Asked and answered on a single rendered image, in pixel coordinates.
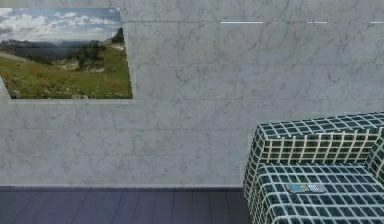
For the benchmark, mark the green white checked sofa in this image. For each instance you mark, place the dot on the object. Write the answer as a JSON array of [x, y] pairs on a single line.
[[320, 146]]

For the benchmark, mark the grey remote control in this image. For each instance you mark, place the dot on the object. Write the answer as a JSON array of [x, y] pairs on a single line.
[[306, 188]]

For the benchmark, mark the window with mountain view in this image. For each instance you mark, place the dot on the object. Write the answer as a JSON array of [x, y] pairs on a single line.
[[63, 56]]

